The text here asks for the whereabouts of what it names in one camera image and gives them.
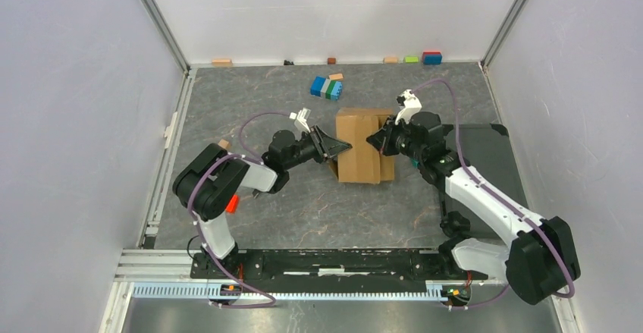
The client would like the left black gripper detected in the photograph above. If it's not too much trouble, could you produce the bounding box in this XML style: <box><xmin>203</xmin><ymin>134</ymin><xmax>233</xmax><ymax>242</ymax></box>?
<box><xmin>284</xmin><ymin>124</ymin><xmax>353</xmax><ymax>170</ymax></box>

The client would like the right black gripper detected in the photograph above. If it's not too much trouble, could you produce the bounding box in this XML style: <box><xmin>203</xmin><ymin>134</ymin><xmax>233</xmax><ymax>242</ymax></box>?
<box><xmin>365</xmin><ymin>115</ymin><xmax>424</xmax><ymax>162</ymax></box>

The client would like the brown cardboard express box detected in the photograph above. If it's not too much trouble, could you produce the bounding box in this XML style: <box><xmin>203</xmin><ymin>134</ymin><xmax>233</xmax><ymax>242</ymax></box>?
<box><xmin>330</xmin><ymin>108</ymin><xmax>395</xmax><ymax>184</ymax></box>

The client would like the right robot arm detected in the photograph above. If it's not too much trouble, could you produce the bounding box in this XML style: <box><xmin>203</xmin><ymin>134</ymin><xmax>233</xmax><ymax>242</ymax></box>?
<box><xmin>366</xmin><ymin>112</ymin><xmax>580</xmax><ymax>305</ymax></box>

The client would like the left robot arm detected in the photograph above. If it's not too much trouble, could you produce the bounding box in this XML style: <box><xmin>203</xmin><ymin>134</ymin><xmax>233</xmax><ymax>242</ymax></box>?
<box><xmin>172</xmin><ymin>126</ymin><xmax>353</xmax><ymax>278</ymax></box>

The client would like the blue green block stack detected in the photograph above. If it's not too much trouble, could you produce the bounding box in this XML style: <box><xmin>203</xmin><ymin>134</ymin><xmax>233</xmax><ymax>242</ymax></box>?
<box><xmin>309</xmin><ymin>77</ymin><xmax>343</xmax><ymax>101</ymax></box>

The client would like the small tan cube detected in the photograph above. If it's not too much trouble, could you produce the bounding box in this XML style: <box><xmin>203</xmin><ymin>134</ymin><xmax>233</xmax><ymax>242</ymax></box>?
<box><xmin>218</xmin><ymin>140</ymin><xmax>231</xmax><ymax>151</ymax></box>

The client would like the small red block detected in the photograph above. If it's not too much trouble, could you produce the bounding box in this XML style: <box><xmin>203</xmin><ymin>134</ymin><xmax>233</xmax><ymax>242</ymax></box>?
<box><xmin>225</xmin><ymin>194</ymin><xmax>240</xmax><ymax>214</ymax></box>

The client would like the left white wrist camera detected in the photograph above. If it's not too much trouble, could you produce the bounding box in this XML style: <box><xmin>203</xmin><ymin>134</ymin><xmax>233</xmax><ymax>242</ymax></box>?
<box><xmin>289</xmin><ymin>108</ymin><xmax>311</xmax><ymax>134</ymax></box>

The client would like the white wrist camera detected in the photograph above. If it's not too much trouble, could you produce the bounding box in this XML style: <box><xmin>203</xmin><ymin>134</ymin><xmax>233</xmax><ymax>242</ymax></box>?
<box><xmin>394</xmin><ymin>90</ymin><xmax>422</xmax><ymax>125</ymax></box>
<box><xmin>289</xmin><ymin>108</ymin><xmax>311</xmax><ymax>134</ymax></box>

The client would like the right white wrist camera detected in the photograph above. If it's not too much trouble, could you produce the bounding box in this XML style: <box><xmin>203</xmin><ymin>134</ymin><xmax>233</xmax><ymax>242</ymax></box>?
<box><xmin>394</xmin><ymin>90</ymin><xmax>422</xmax><ymax>125</ymax></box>

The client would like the tan block at wall right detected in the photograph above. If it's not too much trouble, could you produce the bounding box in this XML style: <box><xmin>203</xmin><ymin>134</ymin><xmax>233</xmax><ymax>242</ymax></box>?
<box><xmin>383</xmin><ymin>56</ymin><xmax>399</xmax><ymax>64</ymax></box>

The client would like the tan block at wall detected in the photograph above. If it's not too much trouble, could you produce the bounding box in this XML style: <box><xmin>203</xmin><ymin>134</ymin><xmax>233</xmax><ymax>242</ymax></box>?
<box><xmin>211</xmin><ymin>58</ymin><xmax>234</xmax><ymax>68</ymax></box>
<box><xmin>383</xmin><ymin>56</ymin><xmax>399</xmax><ymax>64</ymax></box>

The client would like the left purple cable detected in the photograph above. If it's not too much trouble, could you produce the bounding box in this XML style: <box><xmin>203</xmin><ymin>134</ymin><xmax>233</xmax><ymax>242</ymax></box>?
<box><xmin>187</xmin><ymin>112</ymin><xmax>297</xmax><ymax>309</ymax></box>

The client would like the red blue block at wall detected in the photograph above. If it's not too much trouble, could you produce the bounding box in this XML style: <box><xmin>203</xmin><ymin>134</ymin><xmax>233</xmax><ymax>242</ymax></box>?
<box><xmin>422</xmin><ymin>52</ymin><xmax>443</xmax><ymax>65</ymax></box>

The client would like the tan block at wall left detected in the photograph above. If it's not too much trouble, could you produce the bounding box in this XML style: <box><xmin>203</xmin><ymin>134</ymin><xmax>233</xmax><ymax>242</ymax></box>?
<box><xmin>211</xmin><ymin>58</ymin><xmax>234</xmax><ymax>68</ymax></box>

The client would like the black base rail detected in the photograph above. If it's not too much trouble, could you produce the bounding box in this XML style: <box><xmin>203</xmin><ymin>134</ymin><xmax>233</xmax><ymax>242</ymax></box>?
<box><xmin>222</xmin><ymin>248</ymin><xmax>487</xmax><ymax>294</ymax></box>

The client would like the white toothed cable duct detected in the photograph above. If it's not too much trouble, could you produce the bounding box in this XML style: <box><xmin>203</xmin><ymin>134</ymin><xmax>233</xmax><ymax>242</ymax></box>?
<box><xmin>132</xmin><ymin>282</ymin><xmax>447</xmax><ymax>302</ymax></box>

